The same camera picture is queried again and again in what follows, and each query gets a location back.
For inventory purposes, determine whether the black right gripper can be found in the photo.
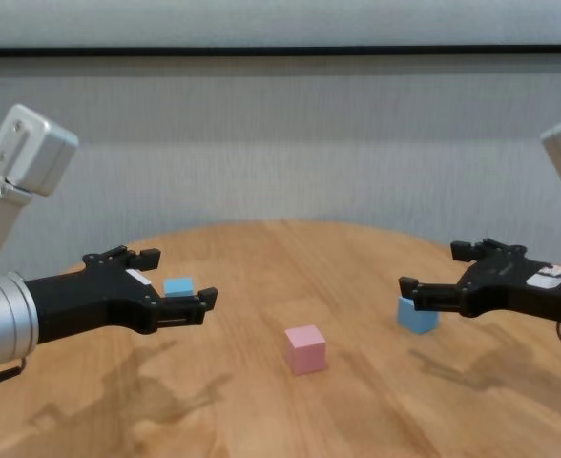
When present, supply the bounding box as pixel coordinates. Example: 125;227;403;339
397;238;561;326

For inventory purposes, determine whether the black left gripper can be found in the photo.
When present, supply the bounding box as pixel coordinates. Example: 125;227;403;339
22;244;220;345

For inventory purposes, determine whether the blue cube block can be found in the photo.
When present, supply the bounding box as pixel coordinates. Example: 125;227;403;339
396;294;441;336
162;277;197;300

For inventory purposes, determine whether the pink cube block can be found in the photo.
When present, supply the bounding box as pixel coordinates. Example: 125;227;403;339
283;324;329;377

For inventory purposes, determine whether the left arm cable with plug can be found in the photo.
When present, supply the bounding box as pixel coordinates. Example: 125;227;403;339
0;356;29;394

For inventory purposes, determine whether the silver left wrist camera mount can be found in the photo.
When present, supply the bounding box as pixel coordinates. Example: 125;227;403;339
0;103;80;279

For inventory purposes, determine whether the black wall rail strip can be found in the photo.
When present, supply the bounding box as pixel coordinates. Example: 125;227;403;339
0;43;561;60

